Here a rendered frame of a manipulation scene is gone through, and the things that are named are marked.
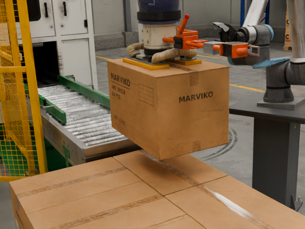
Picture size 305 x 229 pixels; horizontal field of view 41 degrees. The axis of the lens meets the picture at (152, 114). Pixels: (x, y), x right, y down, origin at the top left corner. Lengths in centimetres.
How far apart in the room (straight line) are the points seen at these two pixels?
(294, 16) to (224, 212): 123
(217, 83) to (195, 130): 24
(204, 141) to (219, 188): 24
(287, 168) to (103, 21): 1003
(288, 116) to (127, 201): 110
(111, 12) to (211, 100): 1051
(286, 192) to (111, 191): 125
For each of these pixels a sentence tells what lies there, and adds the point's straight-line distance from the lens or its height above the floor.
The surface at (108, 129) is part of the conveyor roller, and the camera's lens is 292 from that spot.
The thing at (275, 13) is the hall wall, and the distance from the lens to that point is 1254.
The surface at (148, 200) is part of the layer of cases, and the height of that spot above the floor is 54.
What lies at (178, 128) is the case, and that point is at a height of 85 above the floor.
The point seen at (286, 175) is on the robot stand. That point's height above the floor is 31.
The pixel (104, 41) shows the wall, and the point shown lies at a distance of 1211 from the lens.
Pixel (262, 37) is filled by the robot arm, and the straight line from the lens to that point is 214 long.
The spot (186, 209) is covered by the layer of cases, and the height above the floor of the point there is 54.
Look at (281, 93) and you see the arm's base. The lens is 265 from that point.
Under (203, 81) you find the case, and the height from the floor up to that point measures 106.
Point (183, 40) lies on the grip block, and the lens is 186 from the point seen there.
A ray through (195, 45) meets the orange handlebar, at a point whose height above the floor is 124.
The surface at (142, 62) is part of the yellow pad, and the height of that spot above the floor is 114.
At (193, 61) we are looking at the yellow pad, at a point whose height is 113.
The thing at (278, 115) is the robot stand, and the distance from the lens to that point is 249.
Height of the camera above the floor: 145
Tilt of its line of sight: 16 degrees down
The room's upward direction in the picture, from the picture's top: 3 degrees counter-clockwise
